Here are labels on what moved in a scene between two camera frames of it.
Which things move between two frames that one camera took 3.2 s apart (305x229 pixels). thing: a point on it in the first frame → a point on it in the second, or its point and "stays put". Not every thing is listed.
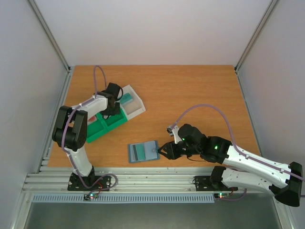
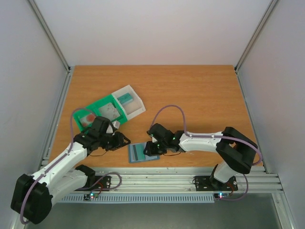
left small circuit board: (90, 197) stays put
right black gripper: (173, 150) → (152, 148)
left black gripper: (116, 112) → (119, 143)
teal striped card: (139, 152) stays put
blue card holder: (143, 151) stays put
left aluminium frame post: (49, 35) stays put
